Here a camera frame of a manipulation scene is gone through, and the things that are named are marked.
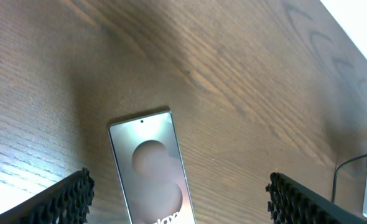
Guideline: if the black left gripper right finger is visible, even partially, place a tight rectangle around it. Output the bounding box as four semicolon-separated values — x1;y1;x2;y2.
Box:
266;172;367;224

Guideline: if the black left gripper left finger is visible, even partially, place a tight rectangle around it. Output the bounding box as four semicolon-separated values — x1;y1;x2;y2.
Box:
0;168;95;224

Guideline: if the bronze Samsung Galaxy smartphone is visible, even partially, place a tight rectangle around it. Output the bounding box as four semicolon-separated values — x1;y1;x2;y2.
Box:
108;110;197;224

